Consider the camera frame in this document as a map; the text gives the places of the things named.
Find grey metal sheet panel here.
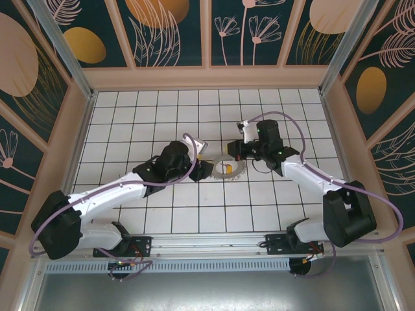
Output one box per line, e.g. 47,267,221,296
34,271,385,311

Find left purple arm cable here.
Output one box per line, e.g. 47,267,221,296
29,132,199,282

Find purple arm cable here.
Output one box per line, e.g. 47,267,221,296
239,111,405,279
29,132,199,282

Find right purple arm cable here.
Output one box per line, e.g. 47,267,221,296
239,111,405,279

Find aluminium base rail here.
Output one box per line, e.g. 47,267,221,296
150,235,268,259

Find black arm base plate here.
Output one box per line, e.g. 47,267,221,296
93,236,153,259
265,233,325,255

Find grey slotted cable duct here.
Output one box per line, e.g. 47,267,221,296
45,259,291,273

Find aluminium corner post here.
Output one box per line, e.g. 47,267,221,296
317,0,374,95
25,0,97,100

